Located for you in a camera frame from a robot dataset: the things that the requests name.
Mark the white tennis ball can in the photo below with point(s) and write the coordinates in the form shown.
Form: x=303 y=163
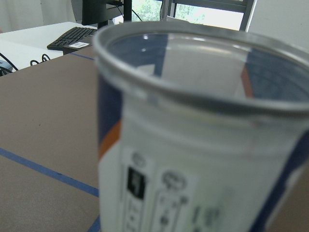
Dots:
x=200 y=129

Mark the black keyboard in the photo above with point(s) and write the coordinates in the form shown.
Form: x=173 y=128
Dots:
x=71 y=36

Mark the black computer monitor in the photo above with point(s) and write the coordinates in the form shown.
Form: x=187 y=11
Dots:
x=99 y=12

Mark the aluminium frame post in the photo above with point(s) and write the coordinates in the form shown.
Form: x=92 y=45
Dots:
x=163 y=10

